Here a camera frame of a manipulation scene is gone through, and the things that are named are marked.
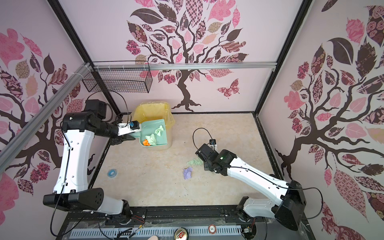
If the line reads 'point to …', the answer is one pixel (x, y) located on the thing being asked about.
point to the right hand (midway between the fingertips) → (211, 160)
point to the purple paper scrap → (187, 173)
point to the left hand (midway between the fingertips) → (129, 135)
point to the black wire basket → (131, 76)
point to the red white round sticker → (212, 229)
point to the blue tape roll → (112, 173)
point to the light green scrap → (158, 131)
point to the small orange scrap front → (145, 143)
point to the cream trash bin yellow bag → (144, 111)
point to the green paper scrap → (151, 139)
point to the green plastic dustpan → (152, 133)
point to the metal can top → (181, 233)
